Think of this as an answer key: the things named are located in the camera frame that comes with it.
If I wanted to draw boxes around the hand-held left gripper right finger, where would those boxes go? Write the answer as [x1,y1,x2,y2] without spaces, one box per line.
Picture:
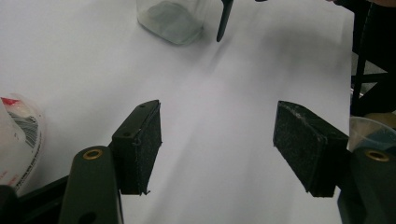
[273,100,350,198]

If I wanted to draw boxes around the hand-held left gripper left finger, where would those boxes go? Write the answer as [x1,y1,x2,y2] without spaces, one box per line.
[108,99,163,196]

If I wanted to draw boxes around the clear plastic cup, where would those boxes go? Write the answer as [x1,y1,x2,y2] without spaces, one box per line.
[346,116,396,153]

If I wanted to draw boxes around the white paper sheet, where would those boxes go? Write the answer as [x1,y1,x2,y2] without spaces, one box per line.
[0,0,356,224]

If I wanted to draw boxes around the black metal frame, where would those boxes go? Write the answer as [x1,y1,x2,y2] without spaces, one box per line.
[349,0,396,117]

